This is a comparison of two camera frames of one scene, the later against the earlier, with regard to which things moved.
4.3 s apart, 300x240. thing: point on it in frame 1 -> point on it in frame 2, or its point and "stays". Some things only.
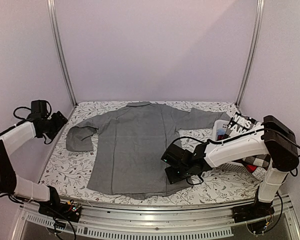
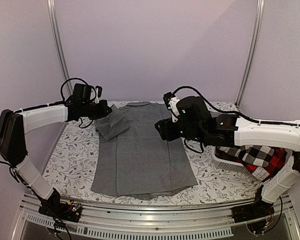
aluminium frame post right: x=252 y=52 stays
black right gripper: x=172 y=177 -> x=166 y=131
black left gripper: x=61 y=120 -> x=103 y=112
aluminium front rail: x=112 y=222 stays
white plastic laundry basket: x=222 y=124 stays
